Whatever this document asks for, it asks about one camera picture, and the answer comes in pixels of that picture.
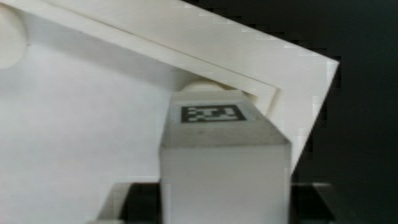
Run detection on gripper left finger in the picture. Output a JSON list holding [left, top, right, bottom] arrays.
[[88, 182, 163, 224]]

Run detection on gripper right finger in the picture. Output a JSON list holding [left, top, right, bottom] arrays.
[[290, 183, 338, 224]]

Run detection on white leg with tag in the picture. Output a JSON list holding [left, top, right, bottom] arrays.
[[161, 83, 292, 224]]

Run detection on white square tabletop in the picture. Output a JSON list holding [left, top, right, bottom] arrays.
[[0, 0, 338, 224]]

